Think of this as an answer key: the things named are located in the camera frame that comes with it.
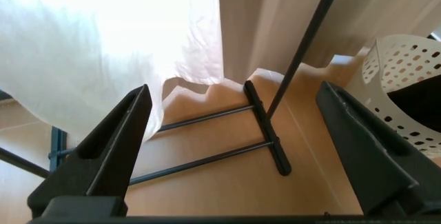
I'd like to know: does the white printed t-shirt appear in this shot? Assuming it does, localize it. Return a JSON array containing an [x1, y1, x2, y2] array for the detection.
[[0, 0, 225, 146]]

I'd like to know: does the white laundry basket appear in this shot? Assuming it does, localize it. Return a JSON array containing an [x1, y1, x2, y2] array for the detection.
[[345, 34, 441, 160]]

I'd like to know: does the black garment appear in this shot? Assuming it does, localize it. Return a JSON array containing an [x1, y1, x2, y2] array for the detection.
[[387, 74, 441, 134]]

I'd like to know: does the beige curtain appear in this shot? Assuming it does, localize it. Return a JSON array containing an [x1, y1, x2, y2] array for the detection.
[[216, 0, 441, 85]]

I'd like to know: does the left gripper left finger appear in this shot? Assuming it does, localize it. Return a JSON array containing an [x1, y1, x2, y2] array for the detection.
[[27, 84, 153, 218]]

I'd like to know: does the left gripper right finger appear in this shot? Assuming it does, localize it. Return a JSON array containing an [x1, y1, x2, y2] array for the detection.
[[315, 80, 441, 217]]

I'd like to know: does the black clothes rack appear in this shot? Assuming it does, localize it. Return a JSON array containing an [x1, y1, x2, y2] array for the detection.
[[0, 0, 347, 187]]

